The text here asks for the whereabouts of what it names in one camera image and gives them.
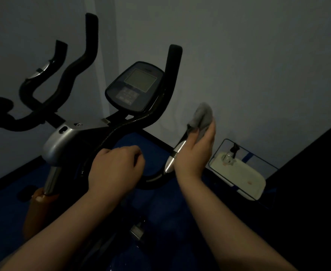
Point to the person's right forearm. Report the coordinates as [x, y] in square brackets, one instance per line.
[224, 225]

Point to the person's left hand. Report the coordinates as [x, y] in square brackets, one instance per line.
[111, 169]

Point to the silver bike stem housing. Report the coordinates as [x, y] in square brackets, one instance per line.
[66, 138]

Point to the white tray with blue frame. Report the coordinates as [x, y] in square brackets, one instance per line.
[238, 174]

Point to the grey bike pedal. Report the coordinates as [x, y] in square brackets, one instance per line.
[137, 230]

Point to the black bike console with screen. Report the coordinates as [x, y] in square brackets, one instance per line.
[135, 86]

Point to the orange exercise bike body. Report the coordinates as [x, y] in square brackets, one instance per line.
[38, 211]

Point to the person's left forearm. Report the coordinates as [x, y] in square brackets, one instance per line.
[63, 228]

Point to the grey cleaning cloth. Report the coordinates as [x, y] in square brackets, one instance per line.
[202, 118]

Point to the person's right thumb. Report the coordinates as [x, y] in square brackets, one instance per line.
[190, 135]

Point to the black spray bottle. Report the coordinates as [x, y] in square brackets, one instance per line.
[234, 150]

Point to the person's right hand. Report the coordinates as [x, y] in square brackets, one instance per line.
[193, 155]

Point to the person's left fingers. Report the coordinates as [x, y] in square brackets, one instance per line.
[131, 156]

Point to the black cabinet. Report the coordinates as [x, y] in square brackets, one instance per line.
[309, 200]

